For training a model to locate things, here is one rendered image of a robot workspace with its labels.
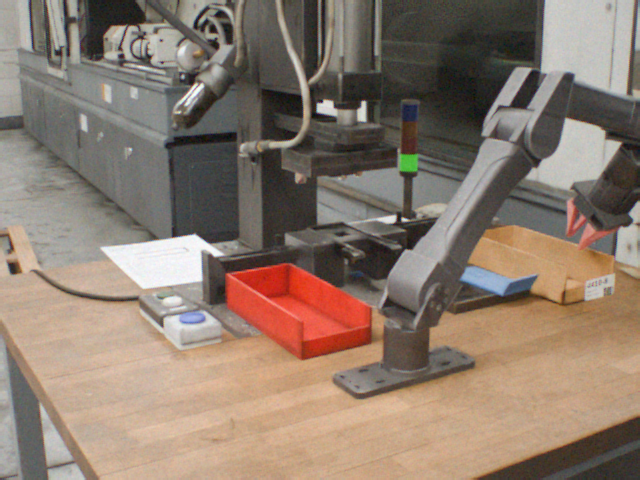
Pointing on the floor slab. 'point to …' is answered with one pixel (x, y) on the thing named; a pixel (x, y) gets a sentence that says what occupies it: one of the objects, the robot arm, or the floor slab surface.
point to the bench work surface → (315, 392)
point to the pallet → (24, 254)
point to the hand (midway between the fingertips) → (576, 239)
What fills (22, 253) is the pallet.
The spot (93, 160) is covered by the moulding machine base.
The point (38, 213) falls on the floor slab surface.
